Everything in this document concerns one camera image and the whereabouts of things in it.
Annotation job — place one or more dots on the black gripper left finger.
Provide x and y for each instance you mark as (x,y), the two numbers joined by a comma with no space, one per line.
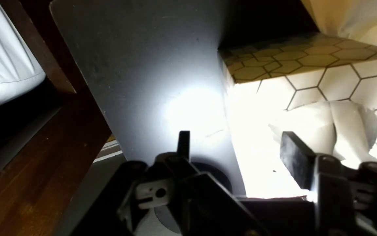
(183,197)

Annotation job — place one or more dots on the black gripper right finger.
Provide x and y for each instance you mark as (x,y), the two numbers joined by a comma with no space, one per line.
(349,197)

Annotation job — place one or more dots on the hexagon patterned tissue box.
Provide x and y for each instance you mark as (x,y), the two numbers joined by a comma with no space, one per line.
(327,79)

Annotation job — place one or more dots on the brown wooden headboard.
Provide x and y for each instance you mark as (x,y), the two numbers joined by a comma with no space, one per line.
(44,152)

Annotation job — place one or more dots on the white bed sheet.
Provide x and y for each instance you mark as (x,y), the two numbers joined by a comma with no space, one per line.
(0,57)

